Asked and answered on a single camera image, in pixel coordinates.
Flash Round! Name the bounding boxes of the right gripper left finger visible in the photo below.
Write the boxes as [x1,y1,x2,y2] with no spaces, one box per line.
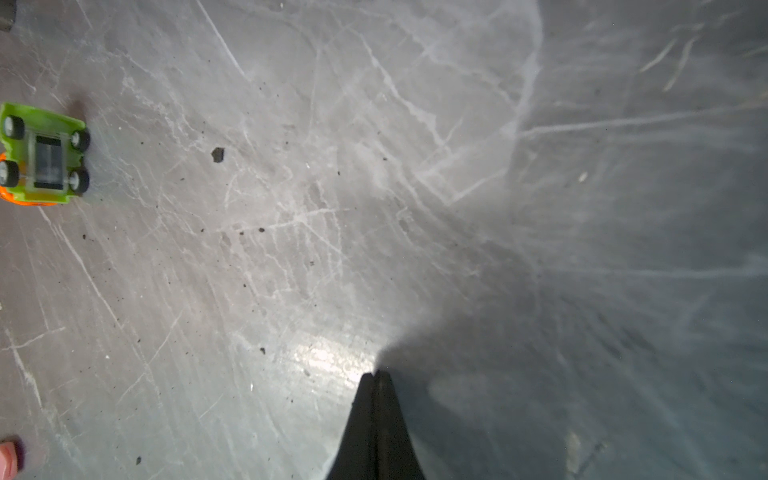
[327,373,376,480]

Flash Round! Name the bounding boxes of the orange green toy car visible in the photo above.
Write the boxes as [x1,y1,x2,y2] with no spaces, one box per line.
[1,102,91,206]

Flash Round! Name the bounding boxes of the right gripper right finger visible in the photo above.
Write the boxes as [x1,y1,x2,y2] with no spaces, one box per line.
[374,370,425,480]

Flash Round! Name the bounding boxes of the pink plastic tongs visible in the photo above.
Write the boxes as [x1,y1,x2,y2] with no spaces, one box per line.
[0,441,19,480]

